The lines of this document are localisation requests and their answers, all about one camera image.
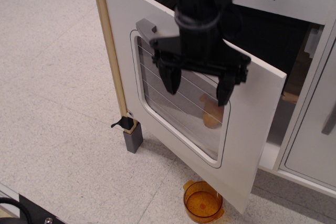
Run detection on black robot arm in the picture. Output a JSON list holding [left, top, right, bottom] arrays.
[[149, 0, 251, 106]]

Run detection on white oven door with window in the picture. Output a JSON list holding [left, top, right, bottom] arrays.
[[106, 0, 286, 212]]

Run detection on orange toy chicken drumstick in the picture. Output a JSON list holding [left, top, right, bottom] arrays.
[[200, 93, 224, 129]]

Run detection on white toy oven cabinet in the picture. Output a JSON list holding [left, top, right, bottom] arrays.
[[96, 0, 335, 196]]

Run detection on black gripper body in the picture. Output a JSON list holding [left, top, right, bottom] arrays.
[[150, 26, 251, 84]]

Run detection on white right cabinet door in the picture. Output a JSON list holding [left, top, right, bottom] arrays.
[[280, 31, 335, 190]]

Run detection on grey oven door handle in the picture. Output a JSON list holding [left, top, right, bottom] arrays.
[[135, 18, 182, 42]]

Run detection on grey cabinet leg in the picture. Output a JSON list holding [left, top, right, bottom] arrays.
[[123, 123, 143, 154]]

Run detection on orange transparent toy pot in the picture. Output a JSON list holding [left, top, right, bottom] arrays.
[[183, 180, 225, 223]]

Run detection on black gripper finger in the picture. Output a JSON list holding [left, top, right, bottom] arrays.
[[158, 62, 182, 95], [216, 73, 236, 106]]

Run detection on black robot base with cable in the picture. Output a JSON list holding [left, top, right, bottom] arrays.
[[1, 195, 66, 224]]

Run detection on grey right door handle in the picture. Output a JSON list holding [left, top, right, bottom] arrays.
[[321, 104, 336, 135]]

